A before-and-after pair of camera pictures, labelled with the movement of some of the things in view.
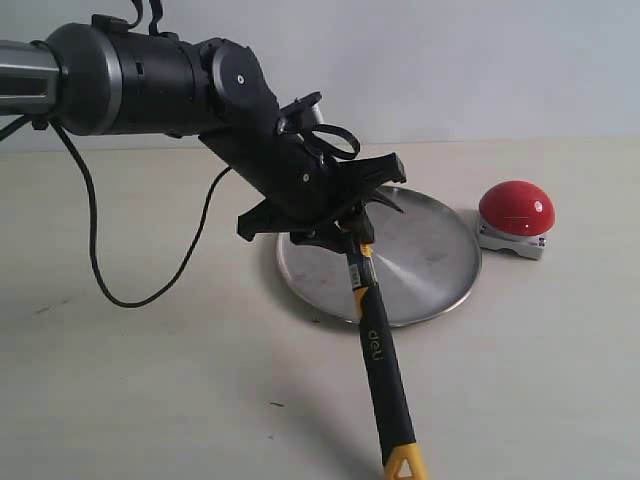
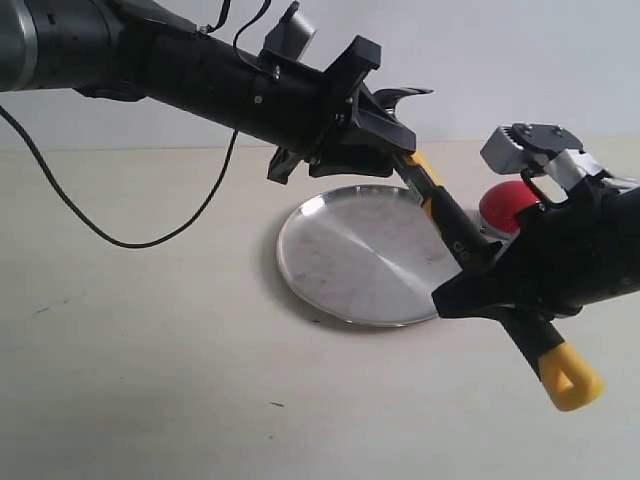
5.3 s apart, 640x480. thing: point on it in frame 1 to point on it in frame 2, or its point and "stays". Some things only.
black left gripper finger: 360,223 to 369,114
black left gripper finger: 330,236 to 370,160
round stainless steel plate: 427,260 stays
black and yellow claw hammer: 406,461 to 566,374
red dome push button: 515,215 stays
